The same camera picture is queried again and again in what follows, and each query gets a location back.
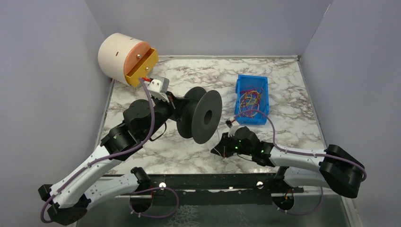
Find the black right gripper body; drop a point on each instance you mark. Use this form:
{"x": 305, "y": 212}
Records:
{"x": 224, "y": 141}

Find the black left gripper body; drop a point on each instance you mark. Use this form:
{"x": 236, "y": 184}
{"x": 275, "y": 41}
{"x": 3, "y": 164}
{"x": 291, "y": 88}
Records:
{"x": 177, "y": 104}

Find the black cable spool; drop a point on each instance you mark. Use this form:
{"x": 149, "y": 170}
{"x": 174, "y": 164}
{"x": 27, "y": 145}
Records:
{"x": 201, "y": 115}

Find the blue plastic bin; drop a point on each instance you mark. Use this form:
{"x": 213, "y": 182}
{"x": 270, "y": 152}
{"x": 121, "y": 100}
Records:
{"x": 252, "y": 103}

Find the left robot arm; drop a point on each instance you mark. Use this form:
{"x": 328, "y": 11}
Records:
{"x": 71, "y": 198}

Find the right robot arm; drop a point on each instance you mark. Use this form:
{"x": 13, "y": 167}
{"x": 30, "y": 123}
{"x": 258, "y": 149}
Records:
{"x": 332, "y": 167}

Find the yellow drawer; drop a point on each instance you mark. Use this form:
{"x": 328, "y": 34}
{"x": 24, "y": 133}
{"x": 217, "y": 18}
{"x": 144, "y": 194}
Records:
{"x": 138, "y": 64}

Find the cream cylindrical drawer cabinet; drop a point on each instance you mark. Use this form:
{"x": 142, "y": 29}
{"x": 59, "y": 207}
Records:
{"x": 113, "y": 52}

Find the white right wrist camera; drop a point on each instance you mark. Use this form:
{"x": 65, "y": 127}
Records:
{"x": 233, "y": 126}

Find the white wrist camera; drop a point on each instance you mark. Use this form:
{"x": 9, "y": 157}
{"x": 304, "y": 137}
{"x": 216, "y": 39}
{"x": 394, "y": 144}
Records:
{"x": 233, "y": 126}
{"x": 158, "y": 87}

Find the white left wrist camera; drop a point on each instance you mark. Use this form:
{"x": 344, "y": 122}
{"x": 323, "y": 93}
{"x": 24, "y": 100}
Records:
{"x": 158, "y": 87}

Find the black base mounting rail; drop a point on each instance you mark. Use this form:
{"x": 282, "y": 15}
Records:
{"x": 173, "y": 190}

